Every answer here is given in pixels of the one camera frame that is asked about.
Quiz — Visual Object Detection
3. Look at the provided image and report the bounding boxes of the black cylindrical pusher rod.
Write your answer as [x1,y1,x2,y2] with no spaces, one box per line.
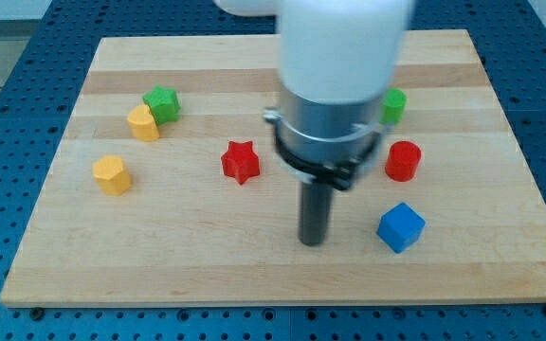
[298,183,334,246]

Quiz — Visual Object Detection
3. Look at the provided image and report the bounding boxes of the silver clamp mount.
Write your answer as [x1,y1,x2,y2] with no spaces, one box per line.
[264,85,391,190]

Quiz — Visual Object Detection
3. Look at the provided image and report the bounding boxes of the red star block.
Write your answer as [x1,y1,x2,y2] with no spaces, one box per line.
[221,141,261,185]

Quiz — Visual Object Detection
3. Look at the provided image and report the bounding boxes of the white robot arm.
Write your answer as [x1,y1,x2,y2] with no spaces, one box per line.
[214,0,414,246]

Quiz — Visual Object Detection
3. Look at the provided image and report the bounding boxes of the green star block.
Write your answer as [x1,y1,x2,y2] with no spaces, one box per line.
[142,85,181,125]

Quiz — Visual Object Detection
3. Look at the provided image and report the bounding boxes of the green cylinder block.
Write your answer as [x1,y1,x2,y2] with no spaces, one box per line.
[380,88,407,124]

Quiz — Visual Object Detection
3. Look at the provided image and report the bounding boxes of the red cylinder block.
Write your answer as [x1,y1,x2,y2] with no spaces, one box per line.
[385,141,422,182]

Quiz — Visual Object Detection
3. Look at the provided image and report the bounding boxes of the blue cube block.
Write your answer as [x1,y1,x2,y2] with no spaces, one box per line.
[376,202,427,254]

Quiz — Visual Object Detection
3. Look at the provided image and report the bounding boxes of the wooden board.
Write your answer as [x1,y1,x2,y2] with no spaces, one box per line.
[0,29,546,308]

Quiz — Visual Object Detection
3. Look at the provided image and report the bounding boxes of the yellow half-round block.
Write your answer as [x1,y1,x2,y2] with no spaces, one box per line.
[127,104,159,142]

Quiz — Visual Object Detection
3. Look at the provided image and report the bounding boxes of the yellow hexagon block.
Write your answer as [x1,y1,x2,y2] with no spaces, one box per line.
[92,155,133,196]

